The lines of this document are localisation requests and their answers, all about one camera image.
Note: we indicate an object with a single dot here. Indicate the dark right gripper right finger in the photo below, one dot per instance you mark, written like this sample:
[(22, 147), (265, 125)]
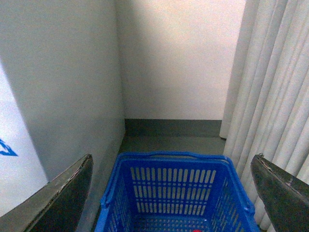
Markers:
[(286, 198)]

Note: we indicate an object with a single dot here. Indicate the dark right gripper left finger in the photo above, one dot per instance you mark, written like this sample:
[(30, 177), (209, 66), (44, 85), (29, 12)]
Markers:
[(57, 207)]

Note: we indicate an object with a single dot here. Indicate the white pleated curtain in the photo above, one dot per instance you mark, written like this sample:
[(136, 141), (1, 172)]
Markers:
[(267, 106)]

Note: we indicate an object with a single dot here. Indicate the blue plastic shopping basket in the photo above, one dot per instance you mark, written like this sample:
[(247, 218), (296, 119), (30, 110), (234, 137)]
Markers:
[(166, 191)]

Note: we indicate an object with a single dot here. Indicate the white blue chest freezer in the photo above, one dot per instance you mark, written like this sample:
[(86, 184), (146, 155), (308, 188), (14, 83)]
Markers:
[(61, 60)]

